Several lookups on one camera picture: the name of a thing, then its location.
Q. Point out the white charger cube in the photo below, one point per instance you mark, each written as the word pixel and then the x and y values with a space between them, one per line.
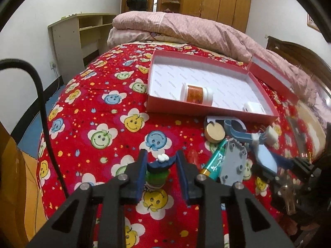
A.
pixel 254 107

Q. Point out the framed wall picture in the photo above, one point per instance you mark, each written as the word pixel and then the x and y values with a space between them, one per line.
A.
pixel 313 23

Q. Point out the green lighter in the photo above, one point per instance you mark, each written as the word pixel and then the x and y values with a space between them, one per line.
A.
pixel 214 162

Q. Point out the green toy figure blue hat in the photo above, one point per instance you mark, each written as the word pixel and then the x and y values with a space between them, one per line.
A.
pixel 156 178

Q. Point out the grey-blue plastic piece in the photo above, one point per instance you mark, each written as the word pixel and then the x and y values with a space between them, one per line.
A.
pixel 216 118

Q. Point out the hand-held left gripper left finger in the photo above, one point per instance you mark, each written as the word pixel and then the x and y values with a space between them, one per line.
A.
pixel 142 175

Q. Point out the beige desk with shelves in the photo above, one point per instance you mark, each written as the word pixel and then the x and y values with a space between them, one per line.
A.
pixel 67 44

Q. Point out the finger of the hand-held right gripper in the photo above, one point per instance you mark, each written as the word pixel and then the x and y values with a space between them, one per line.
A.
pixel 265 160
pixel 283 160

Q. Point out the red cardboard box lid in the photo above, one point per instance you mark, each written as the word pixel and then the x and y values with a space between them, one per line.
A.
pixel 271 75

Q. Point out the white plug adapter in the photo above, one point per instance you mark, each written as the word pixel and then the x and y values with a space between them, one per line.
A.
pixel 271 134

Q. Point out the blue and white plastic tool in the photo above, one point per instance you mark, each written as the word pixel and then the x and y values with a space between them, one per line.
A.
pixel 234 130

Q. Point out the round gold tin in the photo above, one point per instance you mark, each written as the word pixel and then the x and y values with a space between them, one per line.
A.
pixel 214 133

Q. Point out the red smiley-flower printed blanket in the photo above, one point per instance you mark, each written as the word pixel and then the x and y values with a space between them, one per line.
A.
pixel 103 108

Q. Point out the dark wooden headboard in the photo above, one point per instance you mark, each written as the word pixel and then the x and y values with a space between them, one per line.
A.
pixel 297 54

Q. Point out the wooden wardrobe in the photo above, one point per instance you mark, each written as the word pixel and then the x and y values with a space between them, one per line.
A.
pixel 222 2

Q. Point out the pink quilt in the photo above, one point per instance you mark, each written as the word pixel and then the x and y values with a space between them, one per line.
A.
pixel 206 33

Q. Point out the brown wooden furniture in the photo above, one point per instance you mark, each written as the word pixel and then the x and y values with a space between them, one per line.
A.
pixel 10 186

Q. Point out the cream printed bed sheet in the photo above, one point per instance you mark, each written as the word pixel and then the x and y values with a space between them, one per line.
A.
pixel 165 40

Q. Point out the white bottle orange label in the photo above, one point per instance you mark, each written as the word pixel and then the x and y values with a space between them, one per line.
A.
pixel 196 95

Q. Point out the white wall socket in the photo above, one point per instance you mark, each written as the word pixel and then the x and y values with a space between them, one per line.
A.
pixel 53 65

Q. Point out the red cardboard box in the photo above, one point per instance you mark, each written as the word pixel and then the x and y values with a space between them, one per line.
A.
pixel 181 75

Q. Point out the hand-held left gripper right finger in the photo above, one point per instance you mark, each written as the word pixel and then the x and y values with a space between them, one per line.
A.
pixel 181 173

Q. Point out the grey metal plate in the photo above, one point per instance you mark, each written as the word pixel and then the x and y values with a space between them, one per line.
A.
pixel 234 162

